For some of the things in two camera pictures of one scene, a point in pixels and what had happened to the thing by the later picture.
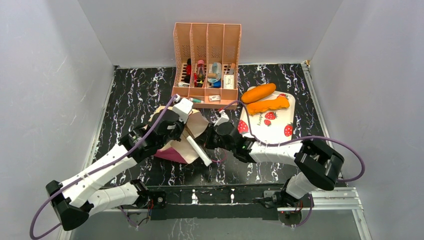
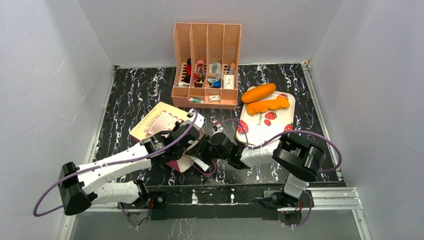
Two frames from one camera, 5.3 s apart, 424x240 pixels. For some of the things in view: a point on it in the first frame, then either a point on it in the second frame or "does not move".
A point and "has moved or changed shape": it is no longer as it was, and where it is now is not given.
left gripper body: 176,135 -> 178,125
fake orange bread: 280,102 does not move
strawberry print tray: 273,126 does not move
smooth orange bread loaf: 257,91 does not move
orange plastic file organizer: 208,56 does not move
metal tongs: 206,160 has moved or changed shape
